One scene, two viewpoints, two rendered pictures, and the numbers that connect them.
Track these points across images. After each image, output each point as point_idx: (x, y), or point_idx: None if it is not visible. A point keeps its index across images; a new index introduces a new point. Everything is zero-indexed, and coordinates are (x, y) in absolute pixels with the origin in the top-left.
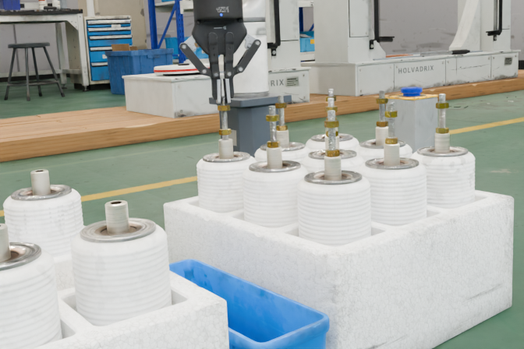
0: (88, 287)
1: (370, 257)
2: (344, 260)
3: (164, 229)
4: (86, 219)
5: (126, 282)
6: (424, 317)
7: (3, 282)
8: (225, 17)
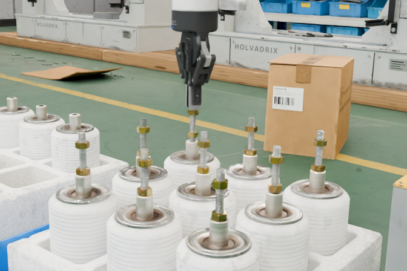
0: None
1: (32, 267)
2: (12, 251)
3: (381, 230)
4: (383, 195)
5: None
6: None
7: None
8: (175, 29)
